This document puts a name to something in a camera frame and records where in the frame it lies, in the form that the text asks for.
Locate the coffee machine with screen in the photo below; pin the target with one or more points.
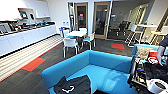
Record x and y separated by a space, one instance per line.
23 15

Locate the white dining table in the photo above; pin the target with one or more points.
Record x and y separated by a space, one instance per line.
77 33

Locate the patterned cushion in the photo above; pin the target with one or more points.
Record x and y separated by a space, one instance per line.
143 52

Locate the wooden framed glass door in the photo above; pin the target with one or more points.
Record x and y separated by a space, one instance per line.
81 16
101 20

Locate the red and white cup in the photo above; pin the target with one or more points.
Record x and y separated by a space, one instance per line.
153 57

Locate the microwave oven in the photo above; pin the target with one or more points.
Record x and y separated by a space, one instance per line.
5 28

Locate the white kitchen base cabinets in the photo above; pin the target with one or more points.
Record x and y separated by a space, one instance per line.
26 38

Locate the white upper kitchen cabinets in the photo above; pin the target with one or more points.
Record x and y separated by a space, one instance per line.
20 9

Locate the white high table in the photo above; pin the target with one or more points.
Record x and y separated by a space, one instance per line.
146 25

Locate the black office chair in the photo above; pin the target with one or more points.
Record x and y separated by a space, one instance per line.
122 26

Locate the yellow bar stool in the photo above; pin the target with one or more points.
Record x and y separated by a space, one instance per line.
157 33

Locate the black garment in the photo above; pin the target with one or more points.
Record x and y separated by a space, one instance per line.
78 85

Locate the white chair with blue seat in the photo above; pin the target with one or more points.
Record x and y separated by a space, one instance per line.
65 32
83 30
70 43
89 38

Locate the white bar stool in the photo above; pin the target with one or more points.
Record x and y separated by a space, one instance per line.
132 31

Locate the blue sofa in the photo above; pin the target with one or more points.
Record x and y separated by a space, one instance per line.
106 73

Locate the person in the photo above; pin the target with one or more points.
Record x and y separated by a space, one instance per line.
162 48

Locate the blue armchair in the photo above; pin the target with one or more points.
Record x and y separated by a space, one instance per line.
134 50

